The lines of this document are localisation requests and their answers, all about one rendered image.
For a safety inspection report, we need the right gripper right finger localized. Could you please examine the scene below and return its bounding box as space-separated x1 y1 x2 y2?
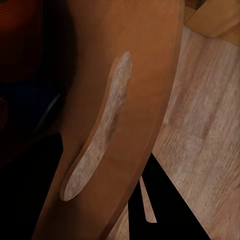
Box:
128 153 211 240

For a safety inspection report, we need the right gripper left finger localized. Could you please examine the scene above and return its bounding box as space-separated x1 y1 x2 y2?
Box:
0 133 63 240

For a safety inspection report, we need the trash can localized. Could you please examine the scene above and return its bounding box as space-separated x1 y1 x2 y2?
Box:
0 0 185 240

